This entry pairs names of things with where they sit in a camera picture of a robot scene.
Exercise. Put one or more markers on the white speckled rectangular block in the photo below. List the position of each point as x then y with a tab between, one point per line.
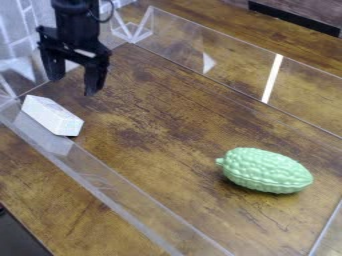
52	116

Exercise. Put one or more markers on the green bumpy bitter gourd toy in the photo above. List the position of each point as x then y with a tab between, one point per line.
264	171

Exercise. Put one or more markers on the clear acrylic tray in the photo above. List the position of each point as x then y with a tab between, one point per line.
132	188

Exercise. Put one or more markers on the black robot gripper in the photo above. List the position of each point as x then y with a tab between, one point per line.
72	41

